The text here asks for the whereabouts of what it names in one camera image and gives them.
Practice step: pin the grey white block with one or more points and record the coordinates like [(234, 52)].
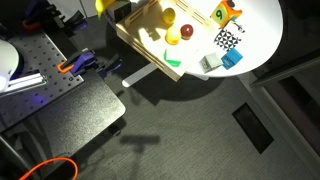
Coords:
[(210, 62)]

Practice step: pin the black floor vent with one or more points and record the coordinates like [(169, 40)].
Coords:
[(252, 127)]

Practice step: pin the yellow soft toy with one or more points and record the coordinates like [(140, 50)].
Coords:
[(103, 5)]

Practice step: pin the white table foot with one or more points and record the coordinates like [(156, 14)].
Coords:
[(138, 75)]

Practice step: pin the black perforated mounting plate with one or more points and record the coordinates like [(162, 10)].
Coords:
[(43, 53)]

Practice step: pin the green block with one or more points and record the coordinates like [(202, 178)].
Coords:
[(173, 62)]

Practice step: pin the dark red ball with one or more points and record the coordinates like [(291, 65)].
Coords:
[(187, 31)]

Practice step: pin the orange green number cube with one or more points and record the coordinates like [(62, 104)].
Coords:
[(224, 15)]

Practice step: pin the blue block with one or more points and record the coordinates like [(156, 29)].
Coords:
[(232, 59)]

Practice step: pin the black cart top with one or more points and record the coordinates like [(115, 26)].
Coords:
[(83, 113)]

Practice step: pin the silver aluminium extrusion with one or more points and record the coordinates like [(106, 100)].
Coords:
[(25, 81)]

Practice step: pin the black blue spring clamp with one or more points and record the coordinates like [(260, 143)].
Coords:
[(110, 65)]

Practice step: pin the black box with red mark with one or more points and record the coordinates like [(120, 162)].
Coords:
[(121, 11)]

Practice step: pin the black white patterned block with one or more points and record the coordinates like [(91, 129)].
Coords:
[(227, 40)]

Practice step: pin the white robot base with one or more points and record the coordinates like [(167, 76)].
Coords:
[(7, 61)]

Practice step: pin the wooden slatted tray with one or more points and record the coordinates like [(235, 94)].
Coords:
[(146, 36)]

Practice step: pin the yellow ball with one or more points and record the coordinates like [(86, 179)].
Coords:
[(173, 34), (168, 15)]

